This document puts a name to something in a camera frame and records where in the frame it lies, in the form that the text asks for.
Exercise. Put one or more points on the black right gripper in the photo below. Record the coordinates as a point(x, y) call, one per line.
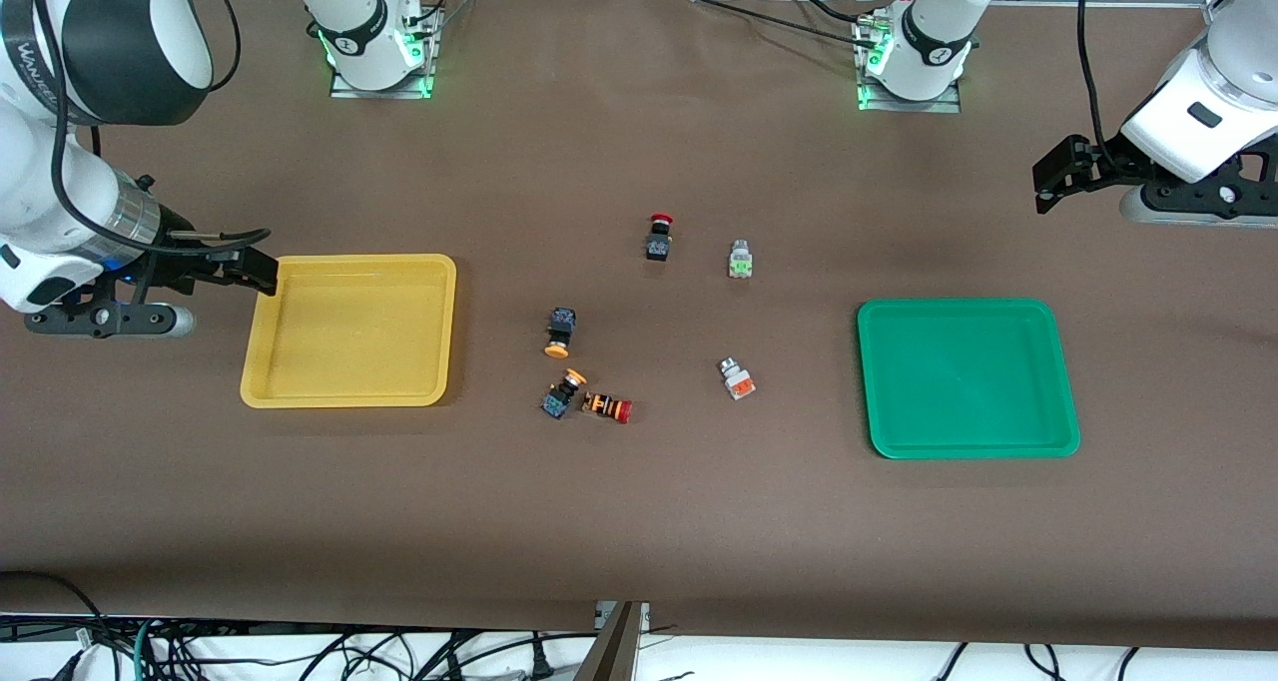
point(182, 260)

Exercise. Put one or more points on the red button orange body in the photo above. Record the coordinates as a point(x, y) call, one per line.
point(607, 407)

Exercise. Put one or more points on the yellow button blue body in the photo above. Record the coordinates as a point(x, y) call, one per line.
point(561, 393)

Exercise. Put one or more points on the red mushroom button black body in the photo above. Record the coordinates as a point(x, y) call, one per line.
point(659, 238)

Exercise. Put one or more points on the green plastic tray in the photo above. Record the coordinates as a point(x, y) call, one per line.
point(963, 376)

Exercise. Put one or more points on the yellow button black body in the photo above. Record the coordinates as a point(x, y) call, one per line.
point(560, 330)

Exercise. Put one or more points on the white button orange face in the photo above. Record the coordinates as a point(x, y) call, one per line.
point(737, 378)

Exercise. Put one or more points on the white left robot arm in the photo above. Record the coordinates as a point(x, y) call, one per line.
point(939, 32)

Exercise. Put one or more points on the yellow plastic tray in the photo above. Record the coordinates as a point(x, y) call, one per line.
point(349, 332)

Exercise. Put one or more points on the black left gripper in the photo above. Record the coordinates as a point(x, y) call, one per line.
point(1101, 167)

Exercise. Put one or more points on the brown beam under table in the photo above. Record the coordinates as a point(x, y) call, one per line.
point(609, 656)

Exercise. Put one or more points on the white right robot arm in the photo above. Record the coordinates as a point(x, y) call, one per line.
point(110, 32)

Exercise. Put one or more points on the brown table cover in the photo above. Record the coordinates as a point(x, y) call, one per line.
point(639, 521)

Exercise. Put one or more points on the white button green face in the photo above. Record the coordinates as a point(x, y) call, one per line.
point(740, 260)

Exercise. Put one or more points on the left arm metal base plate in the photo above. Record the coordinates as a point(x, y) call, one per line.
point(944, 107)

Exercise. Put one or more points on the white metal bracket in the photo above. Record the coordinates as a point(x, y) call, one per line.
point(645, 616)

